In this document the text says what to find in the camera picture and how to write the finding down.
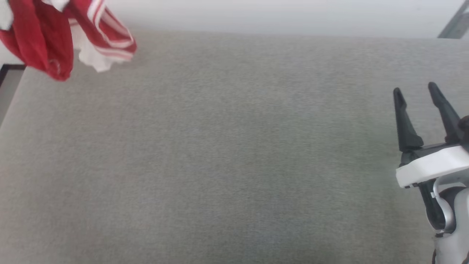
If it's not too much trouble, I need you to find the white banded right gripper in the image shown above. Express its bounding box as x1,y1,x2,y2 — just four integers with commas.
393,82,469,190

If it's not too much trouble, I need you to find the red and white striped garment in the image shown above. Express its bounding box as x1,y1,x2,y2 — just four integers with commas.
0,0,138,82

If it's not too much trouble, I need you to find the grey metal bar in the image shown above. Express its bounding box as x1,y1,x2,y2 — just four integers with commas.
437,2,469,39

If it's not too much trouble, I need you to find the grey fabric sofa cushion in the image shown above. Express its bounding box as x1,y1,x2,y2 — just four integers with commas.
0,31,469,264

